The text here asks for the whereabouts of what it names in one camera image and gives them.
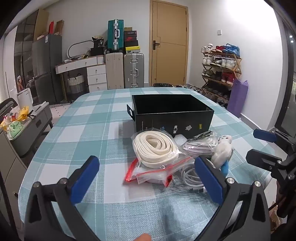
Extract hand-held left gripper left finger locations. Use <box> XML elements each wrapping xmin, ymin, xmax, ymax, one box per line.
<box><xmin>24</xmin><ymin>155</ymin><xmax>100</xmax><ymax>241</ymax></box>

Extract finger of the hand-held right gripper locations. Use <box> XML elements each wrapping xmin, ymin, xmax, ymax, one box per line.
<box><xmin>245</xmin><ymin>149</ymin><xmax>284</xmax><ymax>177</ymax></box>
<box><xmin>253</xmin><ymin>128</ymin><xmax>296</xmax><ymax>149</ymax></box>

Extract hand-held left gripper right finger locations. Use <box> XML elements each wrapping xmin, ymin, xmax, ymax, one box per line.
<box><xmin>194</xmin><ymin>155</ymin><xmax>272</xmax><ymax>241</ymax></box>

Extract white cable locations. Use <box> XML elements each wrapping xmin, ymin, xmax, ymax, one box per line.
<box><xmin>180</xmin><ymin>160</ymin><xmax>208</xmax><ymax>194</ymax></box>

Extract white blue plush toy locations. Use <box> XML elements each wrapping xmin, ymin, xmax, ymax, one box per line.
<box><xmin>211</xmin><ymin>136</ymin><xmax>234</xmax><ymax>177</ymax></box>

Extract bagged grey cable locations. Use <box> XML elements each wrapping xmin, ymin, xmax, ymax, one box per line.
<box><xmin>180</xmin><ymin>130</ymin><xmax>219</xmax><ymax>158</ymax></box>

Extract cream belt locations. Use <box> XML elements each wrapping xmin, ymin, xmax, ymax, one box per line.
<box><xmin>131</xmin><ymin>130</ymin><xmax>185</xmax><ymax>169</ymax></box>

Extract red zip plastic bag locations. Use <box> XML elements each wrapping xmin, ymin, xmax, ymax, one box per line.
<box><xmin>125</xmin><ymin>158</ymin><xmax>193</xmax><ymax>188</ymax></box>

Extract black cardboard box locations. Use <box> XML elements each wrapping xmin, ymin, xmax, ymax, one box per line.
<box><xmin>127</xmin><ymin>94</ymin><xmax>215</xmax><ymax>138</ymax></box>

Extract person's left hand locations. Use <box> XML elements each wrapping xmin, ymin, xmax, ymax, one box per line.
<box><xmin>133</xmin><ymin>233</ymin><xmax>152</xmax><ymax>241</ymax></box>

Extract purple bag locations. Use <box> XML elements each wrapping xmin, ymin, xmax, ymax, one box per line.
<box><xmin>227</xmin><ymin>80</ymin><xmax>249</xmax><ymax>117</ymax></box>

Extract white foam sheet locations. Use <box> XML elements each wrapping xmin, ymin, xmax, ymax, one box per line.
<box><xmin>173</xmin><ymin>134</ymin><xmax>192</xmax><ymax>149</ymax></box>

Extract wooden shoe rack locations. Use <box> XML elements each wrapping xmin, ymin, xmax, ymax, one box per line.
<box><xmin>201</xmin><ymin>52</ymin><xmax>242</xmax><ymax>107</ymax></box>

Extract grey trolley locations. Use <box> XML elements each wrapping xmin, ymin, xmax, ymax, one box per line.
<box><xmin>0</xmin><ymin>102</ymin><xmax>53</xmax><ymax>158</ymax></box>

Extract grey cabinet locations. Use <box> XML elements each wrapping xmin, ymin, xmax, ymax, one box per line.
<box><xmin>0</xmin><ymin>133</ymin><xmax>28</xmax><ymax>232</ymax></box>

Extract green packet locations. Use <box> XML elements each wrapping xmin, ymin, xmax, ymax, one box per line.
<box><xmin>8</xmin><ymin>122</ymin><xmax>25</xmax><ymax>139</ymax></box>

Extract yellow snack bag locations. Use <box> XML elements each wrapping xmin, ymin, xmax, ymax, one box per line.
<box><xmin>1</xmin><ymin>106</ymin><xmax>30</xmax><ymax>127</ymax></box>

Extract white woven basket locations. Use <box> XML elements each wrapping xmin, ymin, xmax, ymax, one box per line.
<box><xmin>67</xmin><ymin>74</ymin><xmax>85</xmax><ymax>94</ymax></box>

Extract white air purifier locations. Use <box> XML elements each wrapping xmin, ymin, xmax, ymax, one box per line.
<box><xmin>17</xmin><ymin>88</ymin><xmax>34</xmax><ymax>109</ymax></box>

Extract white desk with drawers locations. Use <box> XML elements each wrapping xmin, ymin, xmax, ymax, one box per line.
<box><xmin>55</xmin><ymin>56</ymin><xmax>108</xmax><ymax>93</ymax></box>

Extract shoes on floor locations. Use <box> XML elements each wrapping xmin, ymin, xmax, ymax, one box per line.
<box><xmin>153</xmin><ymin>82</ymin><xmax>201</xmax><ymax>92</ymax></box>

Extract beige suitcase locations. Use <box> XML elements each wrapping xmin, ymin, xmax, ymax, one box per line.
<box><xmin>105</xmin><ymin>52</ymin><xmax>124</xmax><ymax>90</ymax></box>

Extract grey refrigerator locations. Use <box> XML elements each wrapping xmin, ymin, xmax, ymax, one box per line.
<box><xmin>32</xmin><ymin>34</ymin><xmax>63</xmax><ymax>103</ymax></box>

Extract yellow wooden door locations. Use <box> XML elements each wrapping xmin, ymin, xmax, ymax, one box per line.
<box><xmin>150</xmin><ymin>0</ymin><xmax>188</xmax><ymax>87</ymax></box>

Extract silver suitcase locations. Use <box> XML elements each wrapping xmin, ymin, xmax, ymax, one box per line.
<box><xmin>123</xmin><ymin>53</ymin><xmax>145</xmax><ymax>88</ymax></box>

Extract black paper bag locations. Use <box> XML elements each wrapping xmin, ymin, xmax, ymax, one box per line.
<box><xmin>91</xmin><ymin>36</ymin><xmax>105</xmax><ymax>56</ymax></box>

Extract dark glass cabinet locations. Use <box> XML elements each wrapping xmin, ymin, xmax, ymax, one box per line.
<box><xmin>14</xmin><ymin>10</ymin><xmax>38</xmax><ymax>98</ymax></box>

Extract teal suitcase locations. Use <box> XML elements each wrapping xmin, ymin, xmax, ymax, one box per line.
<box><xmin>107</xmin><ymin>19</ymin><xmax>126</xmax><ymax>52</ymax></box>

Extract black red shoe box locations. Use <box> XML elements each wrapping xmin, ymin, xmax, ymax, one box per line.
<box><xmin>124</xmin><ymin>31</ymin><xmax>139</xmax><ymax>42</ymax></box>

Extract tall cardboard box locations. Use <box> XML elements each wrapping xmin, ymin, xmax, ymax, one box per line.
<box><xmin>34</xmin><ymin>9</ymin><xmax>49</xmax><ymax>42</ymax></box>

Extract dark sliding door frame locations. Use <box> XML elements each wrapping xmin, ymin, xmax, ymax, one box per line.
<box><xmin>274</xmin><ymin>19</ymin><xmax>296</xmax><ymax>137</ymax></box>

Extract white oval frame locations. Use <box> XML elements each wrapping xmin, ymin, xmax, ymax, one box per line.
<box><xmin>67</xmin><ymin>40</ymin><xmax>94</xmax><ymax>58</ymax></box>

